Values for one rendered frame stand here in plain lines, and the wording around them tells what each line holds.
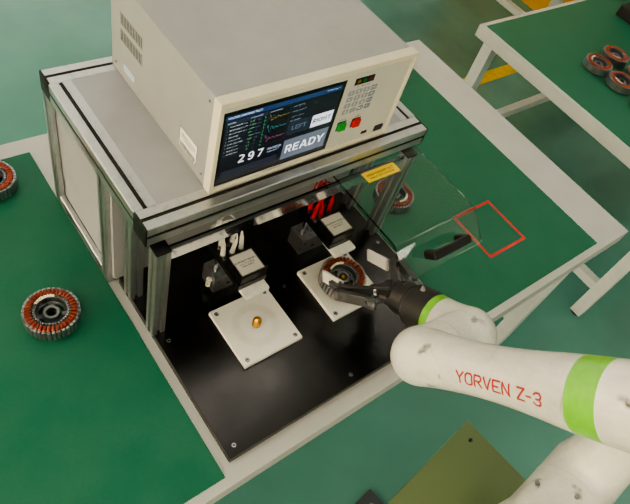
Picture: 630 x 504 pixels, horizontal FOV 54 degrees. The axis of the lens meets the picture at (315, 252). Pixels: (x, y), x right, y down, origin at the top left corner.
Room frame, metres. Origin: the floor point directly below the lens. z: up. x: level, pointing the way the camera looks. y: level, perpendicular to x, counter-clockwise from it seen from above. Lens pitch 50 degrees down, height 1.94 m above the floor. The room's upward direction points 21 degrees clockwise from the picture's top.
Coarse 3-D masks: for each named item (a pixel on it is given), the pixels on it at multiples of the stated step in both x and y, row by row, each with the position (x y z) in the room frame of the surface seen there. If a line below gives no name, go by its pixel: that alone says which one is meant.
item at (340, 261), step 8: (344, 256) 0.96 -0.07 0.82; (328, 264) 0.92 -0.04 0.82; (336, 264) 0.92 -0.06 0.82; (344, 264) 0.94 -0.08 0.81; (352, 264) 0.94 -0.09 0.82; (320, 272) 0.89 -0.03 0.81; (336, 272) 0.92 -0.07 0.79; (344, 272) 0.92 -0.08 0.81; (352, 272) 0.93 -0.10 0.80; (360, 272) 0.93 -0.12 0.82; (320, 280) 0.88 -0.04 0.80; (344, 280) 0.90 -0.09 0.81; (352, 280) 0.91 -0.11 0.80; (360, 280) 0.91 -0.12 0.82; (328, 288) 0.85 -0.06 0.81
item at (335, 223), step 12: (324, 204) 1.01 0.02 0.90; (324, 216) 0.96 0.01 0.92; (336, 216) 0.97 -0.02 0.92; (312, 228) 0.94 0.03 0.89; (324, 228) 0.93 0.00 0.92; (336, 228) 0.94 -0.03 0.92; (348, 228) 0.95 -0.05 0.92; (324, 240) 0.92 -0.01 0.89; (336, 240) 0.92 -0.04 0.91; (348, 240) 0.95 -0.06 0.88; (336, 252) 0.91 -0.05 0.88
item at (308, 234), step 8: (296, 232) 0.97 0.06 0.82; (304, 232) 0.98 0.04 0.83; (312, 232) 0.99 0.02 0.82; (288, 240) 0.98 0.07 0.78; (296, 240) 0.96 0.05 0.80; (304, 240) 0.95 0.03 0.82; (312, 240) 0.97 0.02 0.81; (320, 240) 1.00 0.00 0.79; (296, 248) 0.96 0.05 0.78; (304, 248) 0.96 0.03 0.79; (312, 248) 0.98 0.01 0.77
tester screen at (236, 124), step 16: (304, 96) 0.86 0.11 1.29; (320, 96) 0.89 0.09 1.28; (336, 96) 0.92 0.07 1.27; (256, 112) 0.78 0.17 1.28; (272, 112) 0.81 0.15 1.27; (288, 112) 0.84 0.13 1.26; (304, 112) 0.87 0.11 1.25; (320, 112) 0.90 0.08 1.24; (240, 128) 0.76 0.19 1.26; (256, 128) 0.79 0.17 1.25; (272, 128) 0.81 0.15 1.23; (320, 128) 0.91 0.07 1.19; (224, 144) 0.74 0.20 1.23; (240, 144) 0.76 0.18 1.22; (256, 144) 0.79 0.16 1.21; (272, 144) 0.82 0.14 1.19; (224, 160) 0.74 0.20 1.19; (256, 160) 0.80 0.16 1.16
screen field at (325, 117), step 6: (318, 114) 0.90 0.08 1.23; (324, 114) 0.91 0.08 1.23; (330, 114) 0.92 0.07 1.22; (300, 120) 0.86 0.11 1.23; (306, 120) 0.88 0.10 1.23; (312, 120) 0.89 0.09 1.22; (318, 120) 0.90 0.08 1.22; (324, 120) 0.91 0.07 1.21; (330, 120) 0.93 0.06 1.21; (294, 126) 0.86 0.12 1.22; (300, 126) 0.87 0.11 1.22; (306, 126) 0.88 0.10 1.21; (312, 126) 0.89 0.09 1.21; (288, 132) 0.85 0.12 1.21; (294, 132) 0.86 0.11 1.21
